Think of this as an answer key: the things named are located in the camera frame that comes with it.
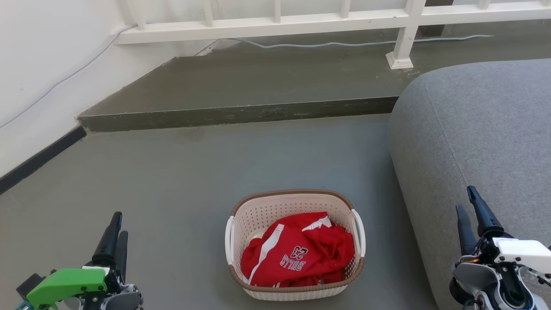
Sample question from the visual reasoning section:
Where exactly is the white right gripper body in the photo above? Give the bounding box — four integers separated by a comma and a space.
459, 236, 551, 275

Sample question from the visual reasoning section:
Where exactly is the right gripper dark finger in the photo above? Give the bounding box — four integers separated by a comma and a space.
467, 186, 505, 238
456, 205, 478, 258

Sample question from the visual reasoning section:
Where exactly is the black baseboard strip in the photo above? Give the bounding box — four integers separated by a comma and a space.
0, 125, 87, 195

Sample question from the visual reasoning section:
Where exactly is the thin white wall cable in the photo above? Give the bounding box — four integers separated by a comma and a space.
0, 24, 137, 129

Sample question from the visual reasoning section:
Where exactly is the cream perforated laundry basket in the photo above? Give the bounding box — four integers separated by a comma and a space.
224, 189, 366, 301

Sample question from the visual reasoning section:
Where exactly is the white wooden railing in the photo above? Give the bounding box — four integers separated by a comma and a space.
114, 0, 551, 70

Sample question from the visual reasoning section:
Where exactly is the grey fabric sofa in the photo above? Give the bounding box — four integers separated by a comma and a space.
388, 59, 551, 310

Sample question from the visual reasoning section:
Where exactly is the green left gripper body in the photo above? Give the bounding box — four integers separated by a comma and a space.
15, 257, 130, 310

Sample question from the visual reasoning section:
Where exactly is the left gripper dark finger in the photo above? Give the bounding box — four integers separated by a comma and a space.
116, 231, 129, 283
92, 211, 123, 264

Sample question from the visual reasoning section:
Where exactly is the red basketball jersey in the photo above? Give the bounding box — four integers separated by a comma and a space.
241, 211, 355, 288

